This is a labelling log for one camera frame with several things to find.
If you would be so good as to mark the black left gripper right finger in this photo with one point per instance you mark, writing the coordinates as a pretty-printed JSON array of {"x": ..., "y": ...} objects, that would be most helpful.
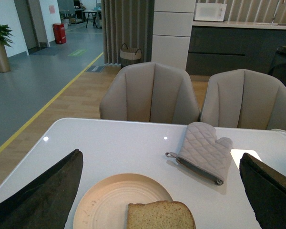
[{"x": 266, "y": 191}]

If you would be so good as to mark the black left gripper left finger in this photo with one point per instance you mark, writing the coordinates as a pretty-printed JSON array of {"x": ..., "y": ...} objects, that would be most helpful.
[{"x": 46, "y": 201}]

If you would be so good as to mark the slice of brown bread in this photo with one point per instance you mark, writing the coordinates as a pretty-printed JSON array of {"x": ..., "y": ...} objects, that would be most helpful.
[{"x": 160, "y": 215}]

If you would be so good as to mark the beige round plate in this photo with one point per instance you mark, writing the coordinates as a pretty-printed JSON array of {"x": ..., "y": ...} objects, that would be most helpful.
[{"x": 105, "y": 205}]

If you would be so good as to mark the grey quilted oven mitt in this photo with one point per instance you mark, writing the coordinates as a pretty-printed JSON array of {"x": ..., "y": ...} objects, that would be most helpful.
[{"x": 202, "y": 152}]

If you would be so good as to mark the right beige upholstered chair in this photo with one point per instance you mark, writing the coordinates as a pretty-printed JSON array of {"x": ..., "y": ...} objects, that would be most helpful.
[{"x": 245, "y": 99}]

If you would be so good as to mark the beige upholstered chair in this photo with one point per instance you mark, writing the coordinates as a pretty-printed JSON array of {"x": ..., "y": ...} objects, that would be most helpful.
[
  {"x": 151, "y": 92},
  {"x": 245, "y": 99}
]

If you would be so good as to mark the left beige upholstered chair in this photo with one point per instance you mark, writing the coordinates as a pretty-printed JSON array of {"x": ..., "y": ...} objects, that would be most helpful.
[{"x": 151, "y": 92}]

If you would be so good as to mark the dark grey kitchen counter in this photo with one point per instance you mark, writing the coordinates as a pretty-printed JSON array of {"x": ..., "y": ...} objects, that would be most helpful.
[{"x": 215, "y": 49}]

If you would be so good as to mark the red fire extinguisher box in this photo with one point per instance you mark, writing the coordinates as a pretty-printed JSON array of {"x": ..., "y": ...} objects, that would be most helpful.
[{"x": 59, "y": 33}]

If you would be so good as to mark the green potted plant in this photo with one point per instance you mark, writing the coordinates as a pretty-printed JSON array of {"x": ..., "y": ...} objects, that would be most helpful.
[{"x": 5, "y": 35}]

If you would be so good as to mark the white microwave oven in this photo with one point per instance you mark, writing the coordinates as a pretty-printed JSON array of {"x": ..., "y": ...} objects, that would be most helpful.
[{"x": 209, "y": 12}]

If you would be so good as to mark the distant table with legs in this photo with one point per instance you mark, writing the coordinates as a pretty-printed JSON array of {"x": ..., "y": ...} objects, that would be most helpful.
[{"x": 96, "y": 17}]

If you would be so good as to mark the white tall cabinet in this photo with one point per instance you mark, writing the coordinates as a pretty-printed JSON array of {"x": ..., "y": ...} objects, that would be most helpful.
[{"x": 172, "y": 26}]

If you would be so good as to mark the woven basket with handles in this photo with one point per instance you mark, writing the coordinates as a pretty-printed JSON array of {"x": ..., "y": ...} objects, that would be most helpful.
[{"x": 129, "y": 55}]

